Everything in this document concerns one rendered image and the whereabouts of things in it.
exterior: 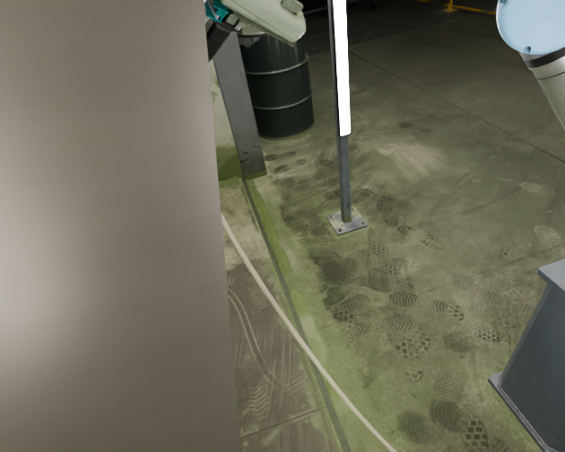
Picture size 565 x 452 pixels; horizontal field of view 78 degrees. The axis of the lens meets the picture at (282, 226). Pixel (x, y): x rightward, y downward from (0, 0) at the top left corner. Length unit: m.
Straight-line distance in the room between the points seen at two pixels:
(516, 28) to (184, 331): 0.58
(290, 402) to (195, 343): 1.23
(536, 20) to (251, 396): 1.43
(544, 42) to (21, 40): 0.60
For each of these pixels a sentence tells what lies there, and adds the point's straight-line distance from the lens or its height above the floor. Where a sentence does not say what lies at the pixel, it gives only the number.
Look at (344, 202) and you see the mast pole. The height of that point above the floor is 0.17.
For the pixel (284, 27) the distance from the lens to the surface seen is 0.66.
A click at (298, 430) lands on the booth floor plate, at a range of 1.50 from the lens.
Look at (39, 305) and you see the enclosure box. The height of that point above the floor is 1.29.
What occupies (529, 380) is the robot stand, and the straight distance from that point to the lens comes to 1.49.
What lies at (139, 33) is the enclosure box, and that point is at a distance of 0.20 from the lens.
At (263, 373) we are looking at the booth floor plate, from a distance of 1.61.
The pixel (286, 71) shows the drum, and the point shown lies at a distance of 3.04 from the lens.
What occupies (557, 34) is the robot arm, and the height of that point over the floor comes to 1.28.
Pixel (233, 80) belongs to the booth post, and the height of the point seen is 0.75.
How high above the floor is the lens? 1.45
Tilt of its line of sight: 40 degrees down
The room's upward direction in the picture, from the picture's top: 12 degrees counter-clockwise
